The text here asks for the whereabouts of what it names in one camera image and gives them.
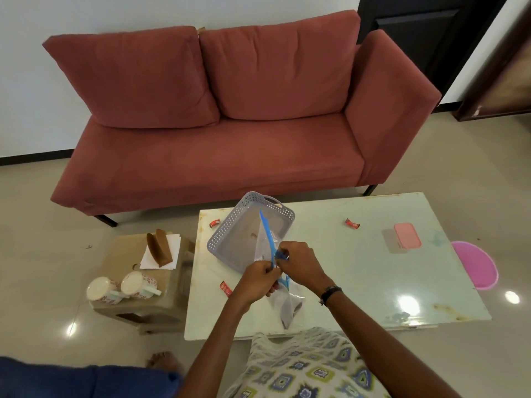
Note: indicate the red fabric sofa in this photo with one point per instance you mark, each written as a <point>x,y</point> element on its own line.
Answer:
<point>215,165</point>

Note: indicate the person's left forearm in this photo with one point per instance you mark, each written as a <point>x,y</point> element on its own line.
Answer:
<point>215,348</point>

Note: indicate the person's left hand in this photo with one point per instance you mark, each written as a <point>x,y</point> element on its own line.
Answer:
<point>254,283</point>

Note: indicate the pink plastic stool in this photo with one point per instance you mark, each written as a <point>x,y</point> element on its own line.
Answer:
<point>476,265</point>

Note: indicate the white paper napkins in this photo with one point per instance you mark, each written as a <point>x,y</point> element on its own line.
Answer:
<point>176,246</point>

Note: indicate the person's right hand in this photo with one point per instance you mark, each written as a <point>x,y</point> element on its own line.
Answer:
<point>303,264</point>

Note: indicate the beige plastic stool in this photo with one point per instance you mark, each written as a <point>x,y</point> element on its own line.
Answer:
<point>124,254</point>

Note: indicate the red sofa back cushion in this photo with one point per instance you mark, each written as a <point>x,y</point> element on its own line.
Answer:
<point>132,76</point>
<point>282,66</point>

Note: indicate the pink lidded container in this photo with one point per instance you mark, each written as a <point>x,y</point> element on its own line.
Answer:
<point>404,237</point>

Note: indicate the dark panelled door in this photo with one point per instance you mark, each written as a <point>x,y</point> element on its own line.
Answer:
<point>419,33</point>

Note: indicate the brown napkin holder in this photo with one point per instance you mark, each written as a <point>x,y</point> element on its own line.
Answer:
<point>159,247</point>

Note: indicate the person's bare foot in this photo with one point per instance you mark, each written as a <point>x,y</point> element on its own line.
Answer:
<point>164,361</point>

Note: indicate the white cup red print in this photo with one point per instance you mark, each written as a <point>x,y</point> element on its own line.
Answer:
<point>137,284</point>
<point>101,290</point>

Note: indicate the brown wooden door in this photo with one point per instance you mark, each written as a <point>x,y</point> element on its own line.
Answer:
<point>504,78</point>

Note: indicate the person's right fingers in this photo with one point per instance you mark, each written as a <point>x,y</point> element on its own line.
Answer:
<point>283,254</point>

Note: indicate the small red packet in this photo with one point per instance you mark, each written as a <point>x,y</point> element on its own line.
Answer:
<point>225,288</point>
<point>352,223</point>
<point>214,222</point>

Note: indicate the person's left fingers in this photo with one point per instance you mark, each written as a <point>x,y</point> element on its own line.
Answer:
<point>274,281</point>

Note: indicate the clear zip bag blue seal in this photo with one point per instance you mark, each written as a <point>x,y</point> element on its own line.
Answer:
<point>290,307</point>

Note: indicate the person's patterned garment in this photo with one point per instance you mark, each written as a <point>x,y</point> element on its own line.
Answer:
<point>298,368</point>

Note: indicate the grey perforated plastic basket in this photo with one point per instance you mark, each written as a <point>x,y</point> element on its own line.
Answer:
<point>235,241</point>

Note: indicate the black wrist band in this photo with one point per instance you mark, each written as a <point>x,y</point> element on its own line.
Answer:
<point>330,293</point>

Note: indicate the person's right forearm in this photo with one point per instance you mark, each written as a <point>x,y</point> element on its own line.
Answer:
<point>385,348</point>

